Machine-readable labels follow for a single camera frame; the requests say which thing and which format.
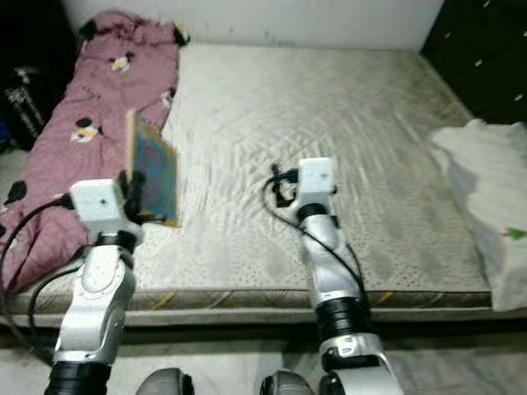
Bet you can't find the silver robot leg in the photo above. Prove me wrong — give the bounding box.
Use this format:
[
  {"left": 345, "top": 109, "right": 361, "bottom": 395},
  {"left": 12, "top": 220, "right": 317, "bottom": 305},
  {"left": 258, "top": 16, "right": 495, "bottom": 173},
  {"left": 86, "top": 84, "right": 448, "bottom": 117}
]
[
  {"left": 258, "top": 370, "right": 324, "bottom": 395},
  {"left": 136, "top": 368, "right": 198, "bottom": 395}
]

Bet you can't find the silver robot left leg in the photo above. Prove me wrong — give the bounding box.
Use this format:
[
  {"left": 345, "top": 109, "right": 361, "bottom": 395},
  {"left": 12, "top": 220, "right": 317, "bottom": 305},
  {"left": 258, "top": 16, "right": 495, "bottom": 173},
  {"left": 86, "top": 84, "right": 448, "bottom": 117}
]
[{"left": 136, "top": 368, "right": 198, "bottom": 395}]

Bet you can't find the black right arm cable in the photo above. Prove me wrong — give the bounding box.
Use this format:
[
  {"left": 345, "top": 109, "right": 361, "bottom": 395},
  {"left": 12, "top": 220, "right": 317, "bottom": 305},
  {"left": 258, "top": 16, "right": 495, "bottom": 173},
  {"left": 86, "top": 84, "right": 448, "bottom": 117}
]
[{"left": 263, "top": 163, "right": 371, "bottom": 314}]

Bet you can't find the white quilted mattress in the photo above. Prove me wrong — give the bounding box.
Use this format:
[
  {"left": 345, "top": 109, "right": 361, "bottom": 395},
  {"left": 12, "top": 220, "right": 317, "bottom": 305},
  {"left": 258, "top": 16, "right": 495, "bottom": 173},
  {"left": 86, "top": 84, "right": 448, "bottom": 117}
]
[{"left": 12, "top": 41, "right": 527, "bottom": 320}]

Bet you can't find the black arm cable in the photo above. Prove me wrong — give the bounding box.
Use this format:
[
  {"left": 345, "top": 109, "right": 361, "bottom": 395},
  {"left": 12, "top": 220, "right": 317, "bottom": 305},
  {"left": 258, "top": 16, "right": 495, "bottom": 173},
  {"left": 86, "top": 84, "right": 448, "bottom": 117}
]
[
  {"left": 0, "top": 194, "right": 75, "bottom": 367},
  {"left": 26, "top": 265, "right": 87, "bottom": 330},
  {"left": 263, "top": 163, "right": 371, "bottom": 314}
]

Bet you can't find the black bag white lettering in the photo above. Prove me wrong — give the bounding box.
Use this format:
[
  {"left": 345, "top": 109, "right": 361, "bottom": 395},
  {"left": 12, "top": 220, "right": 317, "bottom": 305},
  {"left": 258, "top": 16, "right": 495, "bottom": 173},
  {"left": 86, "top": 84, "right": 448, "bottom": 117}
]
[{"left": 7, "top": 66, "right": 52, "bottom": 153}]

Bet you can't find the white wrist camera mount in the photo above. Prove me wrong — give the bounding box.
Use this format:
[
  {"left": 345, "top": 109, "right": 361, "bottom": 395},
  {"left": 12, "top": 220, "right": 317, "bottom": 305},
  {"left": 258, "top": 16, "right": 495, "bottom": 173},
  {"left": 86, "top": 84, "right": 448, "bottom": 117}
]
[
  {"left": 68, "top": 179, "right": 134, "bottom": 242},
  {"left": 296, "top": 156, "right": 340, "bottom": 208}
]

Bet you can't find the silver robot right leg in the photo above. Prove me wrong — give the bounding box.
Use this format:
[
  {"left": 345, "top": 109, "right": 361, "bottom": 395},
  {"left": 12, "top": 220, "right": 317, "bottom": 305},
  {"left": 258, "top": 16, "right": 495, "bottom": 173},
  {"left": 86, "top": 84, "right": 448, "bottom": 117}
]
[{"left": 258, "top": 370, "right": 324, "bottom": 395}]

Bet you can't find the white pillow green mark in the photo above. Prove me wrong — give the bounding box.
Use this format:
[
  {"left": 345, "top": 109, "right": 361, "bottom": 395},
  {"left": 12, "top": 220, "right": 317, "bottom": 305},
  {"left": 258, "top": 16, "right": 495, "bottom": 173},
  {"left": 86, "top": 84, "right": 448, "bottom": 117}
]
[{"left": 428, "top": 119, "right": 527, "bottom": 312}]

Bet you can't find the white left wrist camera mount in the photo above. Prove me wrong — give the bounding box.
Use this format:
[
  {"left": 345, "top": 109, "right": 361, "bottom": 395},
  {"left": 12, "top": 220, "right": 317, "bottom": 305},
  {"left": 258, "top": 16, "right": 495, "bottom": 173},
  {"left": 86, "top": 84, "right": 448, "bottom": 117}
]
[{"left": 68, "top": 179, "right": 134, "bottom": 242}]

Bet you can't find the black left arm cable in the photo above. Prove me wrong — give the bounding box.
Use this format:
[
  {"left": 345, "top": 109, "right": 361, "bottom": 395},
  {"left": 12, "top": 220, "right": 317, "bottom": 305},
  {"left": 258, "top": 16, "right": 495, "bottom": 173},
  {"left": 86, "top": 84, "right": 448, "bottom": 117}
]
[
  {"left": 0, "top": 194, "right": 75, "bottom": 367},
  {"left": 26, "top": 265, "right": 87, "bottom": 330}
]

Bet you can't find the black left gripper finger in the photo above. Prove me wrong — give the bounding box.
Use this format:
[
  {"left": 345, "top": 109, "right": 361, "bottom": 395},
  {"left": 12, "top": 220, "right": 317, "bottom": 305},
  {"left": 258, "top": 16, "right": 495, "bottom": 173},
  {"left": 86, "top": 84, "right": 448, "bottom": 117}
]
[{"left": 119, "top": 171, "right": 146, "bottom": 225}]

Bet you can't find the purple cartoon print blanket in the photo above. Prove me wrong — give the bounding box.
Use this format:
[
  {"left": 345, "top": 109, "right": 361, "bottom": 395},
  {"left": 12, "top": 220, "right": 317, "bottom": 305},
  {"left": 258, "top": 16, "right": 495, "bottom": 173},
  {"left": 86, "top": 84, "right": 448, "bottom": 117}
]
[{"left": 0, "top": 10, "right": 184, "bottom": 295}]

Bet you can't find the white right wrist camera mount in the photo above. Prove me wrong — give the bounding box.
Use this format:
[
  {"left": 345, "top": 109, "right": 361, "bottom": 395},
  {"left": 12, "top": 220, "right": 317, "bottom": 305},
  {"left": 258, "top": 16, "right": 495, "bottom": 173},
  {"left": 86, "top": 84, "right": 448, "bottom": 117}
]
[{"left": 296, "top": 156, "right": 340, "bottom": 208}]

